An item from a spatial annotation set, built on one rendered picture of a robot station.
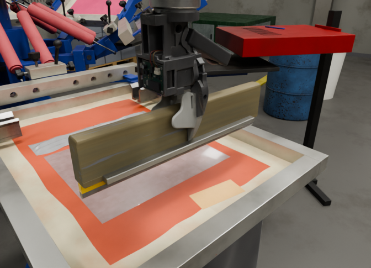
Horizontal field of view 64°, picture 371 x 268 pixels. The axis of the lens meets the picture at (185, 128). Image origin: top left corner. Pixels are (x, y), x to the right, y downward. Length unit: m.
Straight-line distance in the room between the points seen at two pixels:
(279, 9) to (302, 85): 4.46
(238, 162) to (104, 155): 0.37
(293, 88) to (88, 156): 3.01
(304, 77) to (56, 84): 2.63
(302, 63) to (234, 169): 2.64
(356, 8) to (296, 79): 4.15
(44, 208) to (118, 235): 0.17
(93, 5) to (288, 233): 1.96
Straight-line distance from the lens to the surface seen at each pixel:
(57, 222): 0.59
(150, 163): 0.47
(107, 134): 0.43
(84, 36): 1.54
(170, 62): 0.43
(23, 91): 1.10
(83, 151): 0.42
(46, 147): 0.83
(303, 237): 1.98
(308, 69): 3.30
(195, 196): 0.60
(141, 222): 0.55
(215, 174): 0.66
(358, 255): 2.01
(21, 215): 0.57
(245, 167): 0.70
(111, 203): 0.60
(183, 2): 0.44
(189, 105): 0.48
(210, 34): 6.18
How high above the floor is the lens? 1.33
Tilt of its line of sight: 26 degrees down
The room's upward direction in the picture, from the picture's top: straight up
